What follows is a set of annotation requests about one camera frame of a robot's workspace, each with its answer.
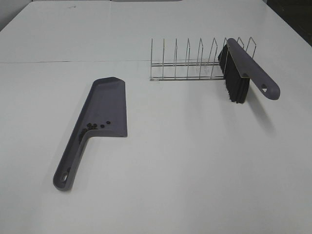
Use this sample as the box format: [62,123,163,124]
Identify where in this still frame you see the grey plastic dustpan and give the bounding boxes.
[53,77,127,191]

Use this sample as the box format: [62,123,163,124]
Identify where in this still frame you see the pile of coffee beans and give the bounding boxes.
[79,123,98,138]

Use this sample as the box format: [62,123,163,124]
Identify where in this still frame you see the grey hand brush black bristles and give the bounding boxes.
[218,38,280,103]

